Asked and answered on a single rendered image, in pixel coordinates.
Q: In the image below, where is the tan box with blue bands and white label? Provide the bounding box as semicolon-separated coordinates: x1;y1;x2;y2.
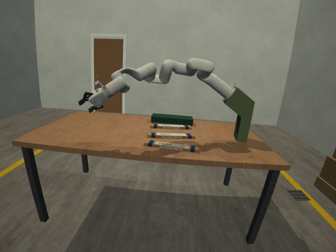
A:
148;132;195;139
151;124;192;130
144;140;199;153

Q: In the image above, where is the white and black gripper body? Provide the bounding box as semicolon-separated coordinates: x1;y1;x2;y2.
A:
89;88;110;108

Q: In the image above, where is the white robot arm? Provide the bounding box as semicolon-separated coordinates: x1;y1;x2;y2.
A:
95;58;235;101

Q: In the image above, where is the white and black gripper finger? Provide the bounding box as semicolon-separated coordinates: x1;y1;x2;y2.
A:
88;106;103;112
78;92;93;105

